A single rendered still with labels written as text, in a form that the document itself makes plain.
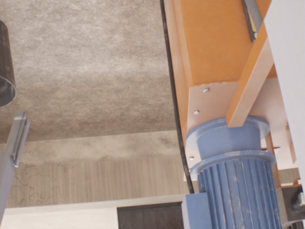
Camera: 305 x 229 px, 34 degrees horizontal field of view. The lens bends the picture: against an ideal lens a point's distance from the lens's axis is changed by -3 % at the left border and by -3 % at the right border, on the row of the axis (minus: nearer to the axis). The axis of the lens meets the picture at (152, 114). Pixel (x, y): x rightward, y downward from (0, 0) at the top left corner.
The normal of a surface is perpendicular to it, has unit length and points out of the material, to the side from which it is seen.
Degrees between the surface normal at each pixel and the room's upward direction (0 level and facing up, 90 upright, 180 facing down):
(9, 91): 81
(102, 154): 90
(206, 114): 0
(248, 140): 84
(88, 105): 0
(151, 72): 0
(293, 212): 90
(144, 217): 90
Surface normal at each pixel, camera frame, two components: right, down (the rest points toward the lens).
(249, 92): 0.11, 0.91
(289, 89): -0.99, 0.07
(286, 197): 0.04, -0.42
